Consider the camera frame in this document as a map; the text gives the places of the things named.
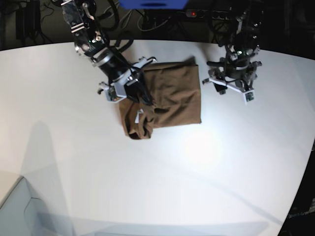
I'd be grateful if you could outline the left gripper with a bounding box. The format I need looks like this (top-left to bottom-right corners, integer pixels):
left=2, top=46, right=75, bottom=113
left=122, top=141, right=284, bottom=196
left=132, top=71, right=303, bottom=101
left=202, top=60, right=262, bottom=95

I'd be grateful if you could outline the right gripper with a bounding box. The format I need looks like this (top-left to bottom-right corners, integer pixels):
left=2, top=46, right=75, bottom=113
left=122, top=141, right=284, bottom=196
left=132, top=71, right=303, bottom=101
left=96, top=55, right=157, bottom=106

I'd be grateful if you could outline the brown t-shirt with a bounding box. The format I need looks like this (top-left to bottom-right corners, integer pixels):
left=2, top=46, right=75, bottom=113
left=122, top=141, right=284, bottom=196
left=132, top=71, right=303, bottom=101
left=119, top=58, right=201, bottom=140

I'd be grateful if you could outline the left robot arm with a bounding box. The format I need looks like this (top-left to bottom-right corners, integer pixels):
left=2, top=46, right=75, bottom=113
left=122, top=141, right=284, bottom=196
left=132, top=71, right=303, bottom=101
left=202, top=0, right=264, bottom=100

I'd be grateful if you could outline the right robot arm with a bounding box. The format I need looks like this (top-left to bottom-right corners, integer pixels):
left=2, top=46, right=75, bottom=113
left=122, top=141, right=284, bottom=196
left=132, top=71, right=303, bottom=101
left=57, top=0, right=156, bottom=106

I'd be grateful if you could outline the black power strip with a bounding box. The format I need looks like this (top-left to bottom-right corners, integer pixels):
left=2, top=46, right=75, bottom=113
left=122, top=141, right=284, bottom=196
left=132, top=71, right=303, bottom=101
left=185, top=9, right=232, bottom=21

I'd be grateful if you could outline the blue box at top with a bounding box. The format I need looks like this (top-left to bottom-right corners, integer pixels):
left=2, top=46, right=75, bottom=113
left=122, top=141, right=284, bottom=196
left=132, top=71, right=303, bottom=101
left=119, top=0, right=188, bottom=9

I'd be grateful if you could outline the black equipment box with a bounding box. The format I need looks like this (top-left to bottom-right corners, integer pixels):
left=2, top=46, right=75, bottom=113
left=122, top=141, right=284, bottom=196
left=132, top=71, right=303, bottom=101
left=15, top=0, right=41, bottom=41

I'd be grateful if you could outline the white bin at corner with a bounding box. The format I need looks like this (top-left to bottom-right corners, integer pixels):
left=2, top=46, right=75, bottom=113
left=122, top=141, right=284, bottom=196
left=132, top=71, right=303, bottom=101
left=0, top=176, right=74, bottom=236

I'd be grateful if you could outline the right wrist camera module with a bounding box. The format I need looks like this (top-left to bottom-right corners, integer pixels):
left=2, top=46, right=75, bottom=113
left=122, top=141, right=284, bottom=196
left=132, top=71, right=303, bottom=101
left=104, top=86, right=125, bottom=103

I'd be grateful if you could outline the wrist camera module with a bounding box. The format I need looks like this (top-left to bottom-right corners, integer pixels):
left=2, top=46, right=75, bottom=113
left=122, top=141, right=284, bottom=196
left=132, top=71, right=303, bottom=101
left=243, top=89, right=255, bottom=104
left=104, top=86, right=125, bottom=103

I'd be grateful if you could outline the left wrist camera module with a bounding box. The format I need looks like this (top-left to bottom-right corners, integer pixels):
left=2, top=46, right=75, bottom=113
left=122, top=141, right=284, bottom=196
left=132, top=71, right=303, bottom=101
left=243, top=89, right=255, bottom=104

